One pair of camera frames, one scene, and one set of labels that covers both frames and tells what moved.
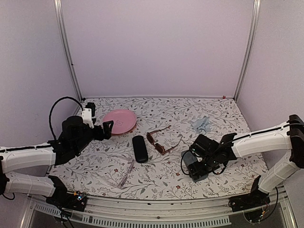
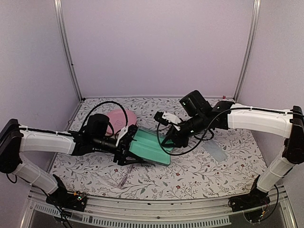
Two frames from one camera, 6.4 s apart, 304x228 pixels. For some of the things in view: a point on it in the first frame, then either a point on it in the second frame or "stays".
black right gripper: [194, 169] to [173, 135]
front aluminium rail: [168, 213] stays
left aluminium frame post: [59, 9] stays
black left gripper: [107, 132] to [121, 157]
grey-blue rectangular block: [189, 158] to [146, 146]
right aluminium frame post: [254, 25] stays
